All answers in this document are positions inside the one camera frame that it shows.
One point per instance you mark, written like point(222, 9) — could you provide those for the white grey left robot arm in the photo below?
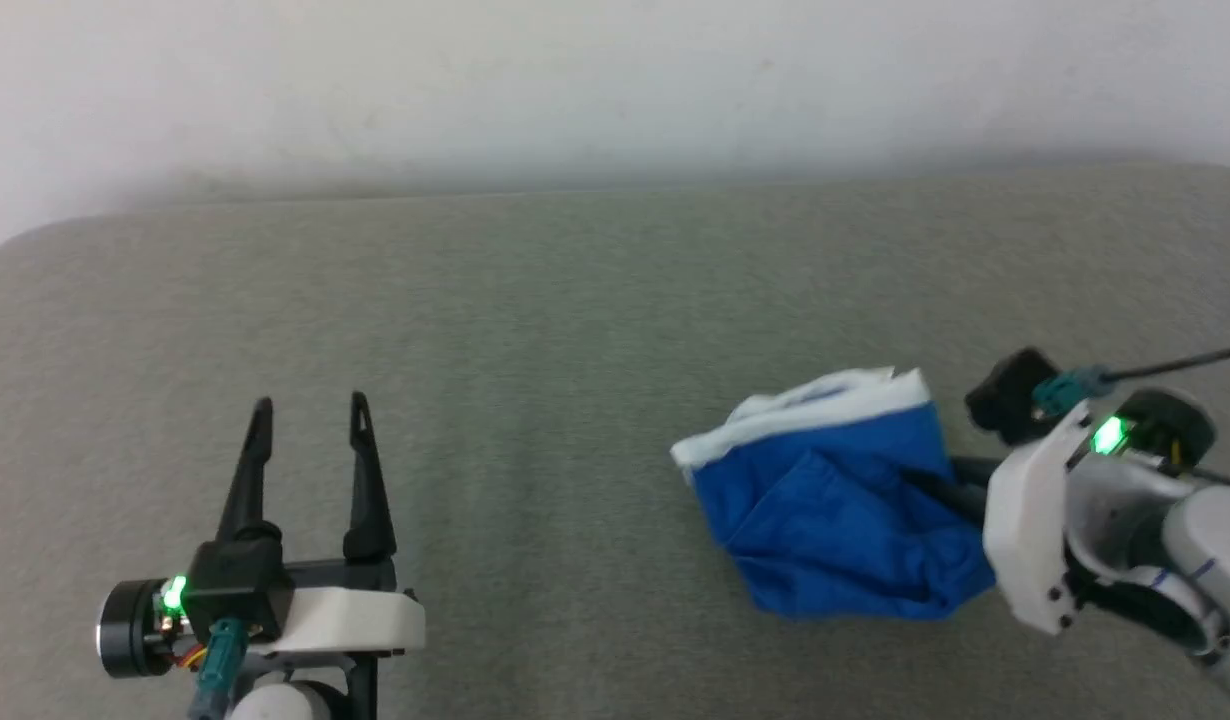
point(280, 703)

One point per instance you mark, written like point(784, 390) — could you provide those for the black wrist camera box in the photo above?
point(235, 590)
point(1005, 400)

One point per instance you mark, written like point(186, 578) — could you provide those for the grey fabric sofa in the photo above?
point(575, 350)

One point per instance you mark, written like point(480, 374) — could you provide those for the blue and white cloth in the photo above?
point(825, 520)

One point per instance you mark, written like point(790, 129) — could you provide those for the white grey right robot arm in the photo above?
point(1215, 540)

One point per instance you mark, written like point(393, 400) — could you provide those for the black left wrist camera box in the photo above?
point(235, 590)

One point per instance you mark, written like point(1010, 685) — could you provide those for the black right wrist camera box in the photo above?
point(1005, 400)

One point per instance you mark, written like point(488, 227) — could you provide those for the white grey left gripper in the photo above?
point(350, 620)

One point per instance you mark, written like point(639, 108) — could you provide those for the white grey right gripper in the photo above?
point(1025, 530)

